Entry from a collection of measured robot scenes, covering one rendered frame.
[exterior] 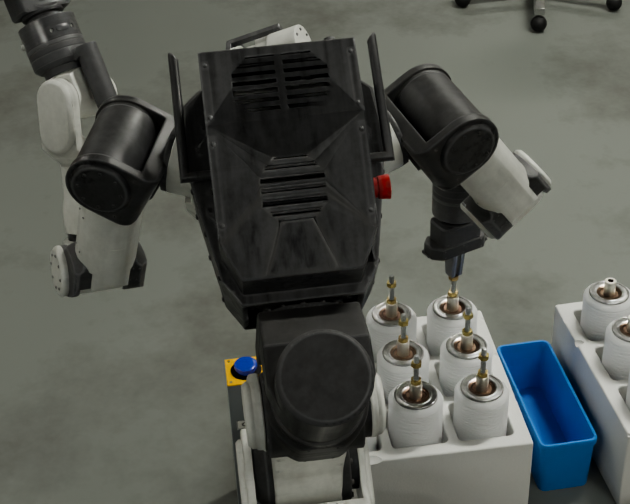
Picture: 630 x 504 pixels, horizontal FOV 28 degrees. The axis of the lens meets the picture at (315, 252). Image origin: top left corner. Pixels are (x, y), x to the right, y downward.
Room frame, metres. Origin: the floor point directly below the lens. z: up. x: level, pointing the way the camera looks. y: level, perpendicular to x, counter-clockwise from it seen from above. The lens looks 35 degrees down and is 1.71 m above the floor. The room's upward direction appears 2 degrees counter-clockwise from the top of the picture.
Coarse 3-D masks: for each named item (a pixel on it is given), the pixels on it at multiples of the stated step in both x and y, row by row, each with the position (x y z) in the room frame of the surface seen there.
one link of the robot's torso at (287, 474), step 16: (256, 384) 1.22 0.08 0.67; (256, 400) 1.19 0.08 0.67; (384, 400) 1.20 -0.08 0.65; (256, 416) 1.17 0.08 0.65; (384, 416) 1.18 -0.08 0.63; (256, 432) 1.16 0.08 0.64; (256, 448) 1.17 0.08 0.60; (256, 464) 1.37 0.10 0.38; (272, 464) 1.35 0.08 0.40; (288, 464) 1.30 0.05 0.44; (304, 464) 1.31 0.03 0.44; (320, 464) 1.31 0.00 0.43; (336, 464) 1.32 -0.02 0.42; (352, 464) 1.38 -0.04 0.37; (256, 480) 1.36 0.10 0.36; (272, 480) 1.34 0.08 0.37; (288, 480) 1.33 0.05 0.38; (304, 480) 1.34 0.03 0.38; (320, 480) 1.34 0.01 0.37; (336, 480) 1.34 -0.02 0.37; (352, 480) 1.36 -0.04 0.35; (256, 496) 1.36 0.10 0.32; (272, 496) 1.34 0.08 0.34; (288, 496) 1.34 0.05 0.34; (304, 496) 1.34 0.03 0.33; (320, 496) 1.35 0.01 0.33; (336, 496) 1.35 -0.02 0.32; (352, 496) 1.36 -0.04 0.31
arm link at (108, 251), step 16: (80, 208) 1.51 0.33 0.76; (80, 224) 1.51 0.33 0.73; (96, 224) 1.48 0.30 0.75; (112, 224) 1.47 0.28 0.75; (80, 240) 1.51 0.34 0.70; (96, 240) 1.48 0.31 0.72; (112, 240) 1.48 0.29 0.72; (128, 240) 1.49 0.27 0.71; (64, 256) 1.55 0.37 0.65; (80, 256) 1.51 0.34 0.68; (96, 256) 1.49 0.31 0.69; (112, 256) 1.49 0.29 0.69; (128, 256) 1.50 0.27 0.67; (144, 256) 1.55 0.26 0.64; (64, 272) 1.53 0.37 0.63; (80, 272) 1.50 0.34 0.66; (96, 272) 1.50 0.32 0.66; (112, 272) 1.50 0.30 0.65; (128, 272) 1.52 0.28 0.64; (144, 272) 1.55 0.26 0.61; (64, 288) 1.52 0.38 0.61; (80, 288) 1.50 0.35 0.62; (96, 288) 1.50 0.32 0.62; (128, 288) 1.54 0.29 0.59
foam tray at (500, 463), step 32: (480, 320) 1.95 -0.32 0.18; (448, 416) 1.68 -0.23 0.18; (512, 416) 1.67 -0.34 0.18; (384, 448) 1.60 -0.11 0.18; (416, 448) 1.60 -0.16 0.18; (448, 448) 1.60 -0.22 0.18; (480, 448) 1.59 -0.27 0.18; (512, 448) 1.60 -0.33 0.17; (384, 480) 1.57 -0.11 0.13; (416, 480) 1.58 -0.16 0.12; (448, 480) 1.59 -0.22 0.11; (480, 480) 1.59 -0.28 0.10; (512, 480) 1.60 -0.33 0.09
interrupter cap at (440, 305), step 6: (438, 300) 1.93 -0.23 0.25; (444, 300) 1.93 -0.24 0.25; (462, 300) 1.93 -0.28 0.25; (468, 300) 1.92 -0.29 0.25; (438, 306) 1.91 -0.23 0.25; (444, 306) 1.91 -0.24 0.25; (462, 306) 1.91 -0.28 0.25; (438, 312) 1.89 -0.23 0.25; (444, 312) 1.89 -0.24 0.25; (450, 312) 1.89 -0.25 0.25; (456, 312) 1.89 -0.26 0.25; (462, 312) 1.89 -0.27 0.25; (444, 318) 1.87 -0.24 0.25; (450, 318) 1.87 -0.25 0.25; (456, 318) 1.87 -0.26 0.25; (462, 318) 1.87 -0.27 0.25
